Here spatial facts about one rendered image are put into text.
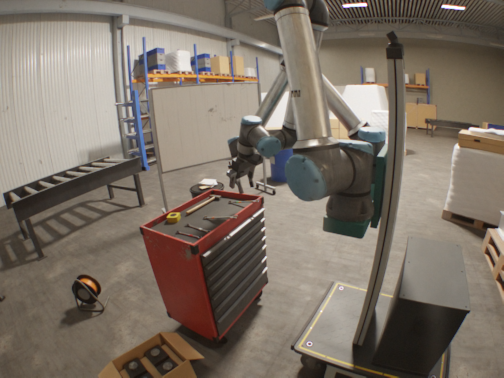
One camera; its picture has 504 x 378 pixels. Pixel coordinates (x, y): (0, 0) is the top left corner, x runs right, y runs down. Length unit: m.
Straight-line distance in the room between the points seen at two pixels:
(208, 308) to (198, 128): 2.84
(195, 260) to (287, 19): 1.13
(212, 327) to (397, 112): 1.50
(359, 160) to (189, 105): 3.17
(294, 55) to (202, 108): 3.15
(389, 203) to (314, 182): 0.42
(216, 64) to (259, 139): 11.72
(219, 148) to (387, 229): 3.28
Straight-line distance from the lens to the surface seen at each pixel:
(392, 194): 1.03
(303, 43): 0.80
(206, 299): 1.48
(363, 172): 0.88
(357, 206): 0.91
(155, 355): 1.79
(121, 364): 1.87
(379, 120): 8.18
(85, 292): 2.50
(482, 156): 3.80
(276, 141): 0.99
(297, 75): 0.78
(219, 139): 3.99
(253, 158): 1.14
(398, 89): 0.96
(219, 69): 12.53
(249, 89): 4.30
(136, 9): 10.94
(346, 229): 0.93
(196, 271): 1.37
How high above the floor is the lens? 1.57
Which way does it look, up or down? 19 degrees down
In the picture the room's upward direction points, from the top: 4 degrees counter-clockwise
